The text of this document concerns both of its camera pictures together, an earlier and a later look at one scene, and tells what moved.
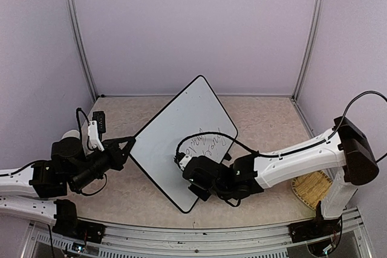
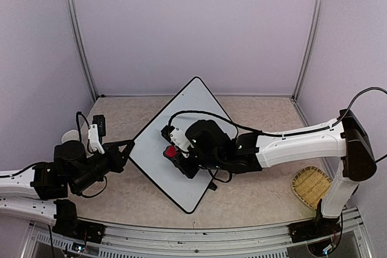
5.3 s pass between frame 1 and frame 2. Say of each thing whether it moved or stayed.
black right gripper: moved
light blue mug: stayed
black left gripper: stayed
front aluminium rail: stayed
